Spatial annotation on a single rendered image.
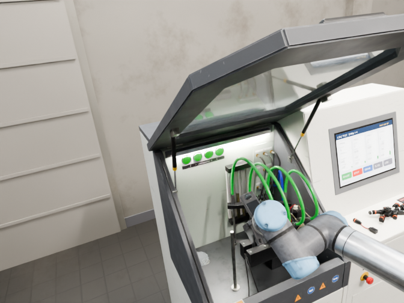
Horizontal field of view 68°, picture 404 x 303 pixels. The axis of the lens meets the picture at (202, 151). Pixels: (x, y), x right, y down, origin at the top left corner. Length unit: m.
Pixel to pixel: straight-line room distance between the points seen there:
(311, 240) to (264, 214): 0.13
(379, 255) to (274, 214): 0.24
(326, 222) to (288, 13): 3.04
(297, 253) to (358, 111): 1.11
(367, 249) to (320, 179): 0.85
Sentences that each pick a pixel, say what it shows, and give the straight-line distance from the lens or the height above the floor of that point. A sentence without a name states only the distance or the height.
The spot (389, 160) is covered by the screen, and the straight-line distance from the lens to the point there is 1.94.
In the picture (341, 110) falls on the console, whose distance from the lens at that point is 1.66.
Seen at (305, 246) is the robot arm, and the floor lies 1.48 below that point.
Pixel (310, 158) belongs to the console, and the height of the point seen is 1.33.
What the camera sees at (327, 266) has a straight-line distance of 1.52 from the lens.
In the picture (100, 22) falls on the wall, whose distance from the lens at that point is 2.88.
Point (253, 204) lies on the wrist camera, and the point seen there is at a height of 1.46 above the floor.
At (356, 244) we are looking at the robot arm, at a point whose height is 1.48.
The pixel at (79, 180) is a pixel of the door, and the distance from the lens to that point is 3.09.
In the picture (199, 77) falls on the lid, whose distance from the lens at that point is 0.65.
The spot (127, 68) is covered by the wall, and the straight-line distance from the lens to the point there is 2.92.
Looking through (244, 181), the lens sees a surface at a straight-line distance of 1.66.
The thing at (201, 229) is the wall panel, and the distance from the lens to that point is 1.70.
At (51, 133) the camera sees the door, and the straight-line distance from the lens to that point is 2.93.
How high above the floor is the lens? 1.99
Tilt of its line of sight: 24 degrees down
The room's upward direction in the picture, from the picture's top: 6 degrees counter-clockwise
